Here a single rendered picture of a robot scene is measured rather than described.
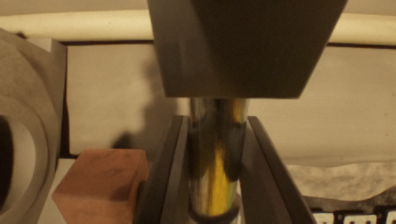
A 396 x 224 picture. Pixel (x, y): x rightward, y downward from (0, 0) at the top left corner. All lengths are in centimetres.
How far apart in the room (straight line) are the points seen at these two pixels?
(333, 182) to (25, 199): 36
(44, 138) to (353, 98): 37
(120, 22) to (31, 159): 17
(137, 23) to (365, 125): 31
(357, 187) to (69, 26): 43
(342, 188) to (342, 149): 6
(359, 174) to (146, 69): 31
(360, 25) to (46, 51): 35
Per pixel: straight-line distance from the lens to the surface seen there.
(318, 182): 33
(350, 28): 29
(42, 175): 27
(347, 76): 32
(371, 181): 38
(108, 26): 26
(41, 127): 26
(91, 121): 30
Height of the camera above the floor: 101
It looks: 85 degrees down
